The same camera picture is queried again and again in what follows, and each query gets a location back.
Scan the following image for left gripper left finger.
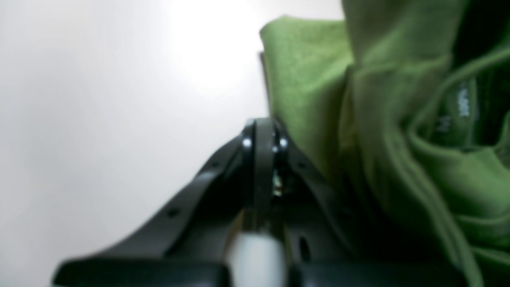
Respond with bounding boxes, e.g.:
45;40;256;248
52;120;255;287

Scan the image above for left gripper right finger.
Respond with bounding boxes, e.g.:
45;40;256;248
255;118;467;287

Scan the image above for green t-shirt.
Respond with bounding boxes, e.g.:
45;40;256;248
260;0;509;287

